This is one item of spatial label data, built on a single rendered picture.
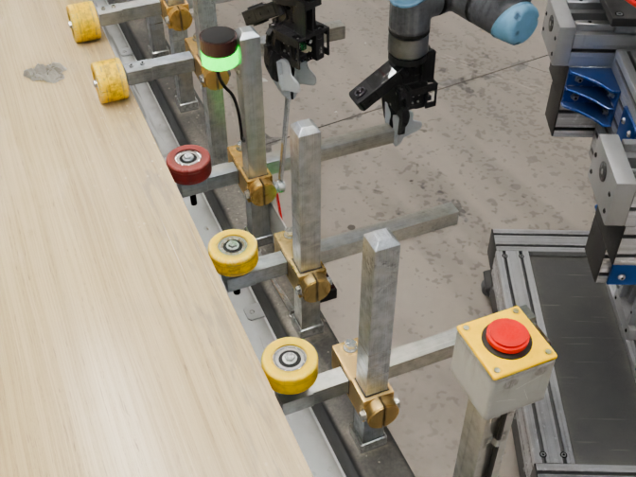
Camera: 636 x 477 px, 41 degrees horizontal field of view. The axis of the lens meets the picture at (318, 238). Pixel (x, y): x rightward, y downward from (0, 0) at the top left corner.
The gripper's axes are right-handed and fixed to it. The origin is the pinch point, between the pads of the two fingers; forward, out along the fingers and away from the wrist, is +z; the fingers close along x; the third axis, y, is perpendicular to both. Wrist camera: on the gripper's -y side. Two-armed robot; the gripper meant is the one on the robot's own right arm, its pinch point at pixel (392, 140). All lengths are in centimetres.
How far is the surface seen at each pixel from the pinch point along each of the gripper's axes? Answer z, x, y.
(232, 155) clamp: -5.2, 1.9, -32.8
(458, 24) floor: 85, 164, 118
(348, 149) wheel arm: -2.3, -1.6, -10.4
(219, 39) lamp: -34.3, -5.4, -34.9
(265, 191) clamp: -3.6, -8.6, -30.1
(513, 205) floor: 84, 50, 74
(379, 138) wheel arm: -2.8, -1.6, -3.8
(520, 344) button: -41, -82, -30
